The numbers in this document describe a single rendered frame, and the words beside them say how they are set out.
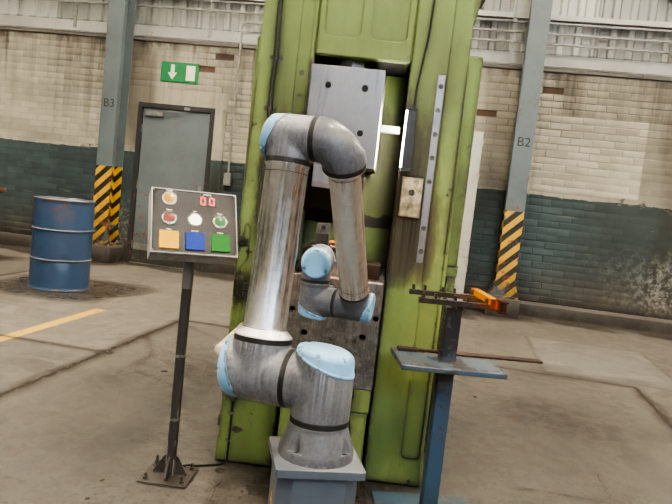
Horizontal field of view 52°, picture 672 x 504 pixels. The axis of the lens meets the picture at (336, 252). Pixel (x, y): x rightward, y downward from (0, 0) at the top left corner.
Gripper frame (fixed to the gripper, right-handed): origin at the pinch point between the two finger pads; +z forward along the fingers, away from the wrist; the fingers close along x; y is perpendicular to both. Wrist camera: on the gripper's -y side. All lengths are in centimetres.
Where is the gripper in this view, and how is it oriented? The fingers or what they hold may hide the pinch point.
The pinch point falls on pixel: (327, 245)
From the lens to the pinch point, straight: 245.0
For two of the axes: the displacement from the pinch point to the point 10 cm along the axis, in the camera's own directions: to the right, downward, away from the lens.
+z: 0.8, -0.9, 9.9
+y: -1.2, 9.9, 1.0
